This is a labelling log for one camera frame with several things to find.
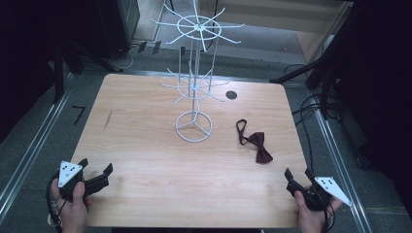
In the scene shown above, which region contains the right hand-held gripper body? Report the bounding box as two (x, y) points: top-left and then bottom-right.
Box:
(286, 176), (353, 213)

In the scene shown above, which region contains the white wire display rack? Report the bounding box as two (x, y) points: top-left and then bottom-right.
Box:
(151, 0), (246, 144)

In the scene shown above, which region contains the dark cabinet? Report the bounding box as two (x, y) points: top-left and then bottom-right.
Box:
(95, 0), (141, 60)

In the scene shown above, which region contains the black floor cable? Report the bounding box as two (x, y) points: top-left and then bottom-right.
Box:
(284, 62), (328, 178)

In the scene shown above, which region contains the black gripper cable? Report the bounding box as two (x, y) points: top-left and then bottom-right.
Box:
(323, 199), (337, 233)
(45, 174), (63, 231)

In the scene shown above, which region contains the white floor cable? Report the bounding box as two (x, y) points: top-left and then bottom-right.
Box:
(107, 44), (140, 71)

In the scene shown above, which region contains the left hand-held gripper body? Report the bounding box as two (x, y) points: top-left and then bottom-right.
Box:
(57, 159), (111, 202)

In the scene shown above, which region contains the black metal stand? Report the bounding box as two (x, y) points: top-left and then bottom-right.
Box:
(269, 3), (361, 120)
(51, 38), (124, 105)

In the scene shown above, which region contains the aluminium floor rail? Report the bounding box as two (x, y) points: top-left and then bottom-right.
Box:
(0, 88), (73, 215)
(314, 108), (373, 233)

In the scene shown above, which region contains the dark red bow tie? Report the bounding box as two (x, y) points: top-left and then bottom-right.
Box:
(235, 118), (274, 164)

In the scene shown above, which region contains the person's right hand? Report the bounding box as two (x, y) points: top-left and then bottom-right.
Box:
(293, 185), (344, 233)

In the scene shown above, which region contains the person's left hand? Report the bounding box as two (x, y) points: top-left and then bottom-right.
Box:
(50, 181), (93, 233)

